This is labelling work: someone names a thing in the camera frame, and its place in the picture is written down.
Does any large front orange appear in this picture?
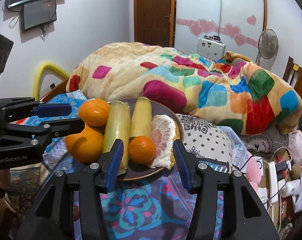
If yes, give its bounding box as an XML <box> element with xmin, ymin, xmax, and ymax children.
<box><xmin>65</xmin><ymin>124</ymin><xmax>104</xmax><ymax>163</ymax></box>

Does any large orange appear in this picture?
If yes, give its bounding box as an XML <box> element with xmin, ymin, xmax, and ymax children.
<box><xmin>78</xmin><ymin>99</ymin><xmax>110</xmax><ymax>127</ymax></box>
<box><xmin>65</xmin><ymin>124</ymin><xmax>104</xmax><ymax>163</ymax></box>

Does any pomelo segment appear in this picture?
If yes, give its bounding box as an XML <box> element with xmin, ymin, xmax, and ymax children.
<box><xmin>149</xmin><ymin>115</ymin><xmax>181</xmax><ymax>170</ymax></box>

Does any large back orange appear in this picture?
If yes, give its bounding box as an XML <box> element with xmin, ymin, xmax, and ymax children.
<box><xmin>78</xmin><ymin>99</ymin><xmax>110</xmax><ymax>127</ymax></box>

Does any small mandarin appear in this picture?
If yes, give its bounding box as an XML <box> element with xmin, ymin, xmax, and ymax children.
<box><xmin>129</xmin><ymin>135</ymin><xmax>156</xmax><ymax>165</ymax></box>

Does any yellow sugarcane piece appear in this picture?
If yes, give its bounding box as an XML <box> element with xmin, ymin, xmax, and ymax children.
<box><xmin>130</xmin><ymin>97</ymin><xmax>152</xmax><ymax>139</ymax></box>

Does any green sugarcane piece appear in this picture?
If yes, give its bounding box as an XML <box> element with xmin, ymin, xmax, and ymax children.
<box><xmin>103</xmin><ymin>100</ymin><xmax>131</xmax><ymax>175</ymax></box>

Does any blue patterned patchwork cloth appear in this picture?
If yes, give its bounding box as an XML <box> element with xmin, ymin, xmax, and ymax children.
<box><xmin>8</xmin><ymin>89</ymin><xmax>241</xmax><ymax>240</ymax></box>

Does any yellow foam tube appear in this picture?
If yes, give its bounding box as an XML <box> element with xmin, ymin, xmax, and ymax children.
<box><xmin>32</xmin><ymin>61</ymin><xmax>70</xmax><ymax>100</ymax></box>

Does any purple ceramic plate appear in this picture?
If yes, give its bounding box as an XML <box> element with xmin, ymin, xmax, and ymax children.
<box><xmin>83</xmin><ymin>98</ymin><xmax>185</xmax><ymax>182</ymax></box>

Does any colourful patchwork blanket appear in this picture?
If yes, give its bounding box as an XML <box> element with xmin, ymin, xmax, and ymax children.
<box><xmin>66</xmin><ymin>42</ymin><xmax>302</xmax><ymax>135</ymax></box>

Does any white bedside cabinet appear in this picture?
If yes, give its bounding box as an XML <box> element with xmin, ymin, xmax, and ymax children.
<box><xmin>196</xmin><ymin>35</ymin><xmax>226</xmax><ymax>61</ymax></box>

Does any wooden bed headboard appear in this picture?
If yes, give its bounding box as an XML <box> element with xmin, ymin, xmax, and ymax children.
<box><xmin>282</xmin><ymin>56</ymin><xmax>302</xmax><ymax>97</ymax></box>

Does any standing electric fan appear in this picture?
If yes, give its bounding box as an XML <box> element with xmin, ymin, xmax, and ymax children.
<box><xmin>256</xmin><ymin>29</ymin><xmax>279</xmax><ymax>65</ymax></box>

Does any glass sliding wardrobe with hearts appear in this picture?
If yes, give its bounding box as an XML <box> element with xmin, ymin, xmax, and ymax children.
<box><xmin>174</xmin><ymin>0</ymin><xmax>267</xmax><ymax>61</ymax></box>

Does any brown wooden door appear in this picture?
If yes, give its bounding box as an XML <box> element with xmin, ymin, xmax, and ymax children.
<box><xmin>134</xmin><ymin>0</ymin><xmax>176</xmax><ymax>47</ymax></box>

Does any small black wall monitor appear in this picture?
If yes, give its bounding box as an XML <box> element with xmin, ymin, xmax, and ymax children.
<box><xmin>21</xmin><ymin>0</ymin><xmax>57</xmax><ymax>33</ymax></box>

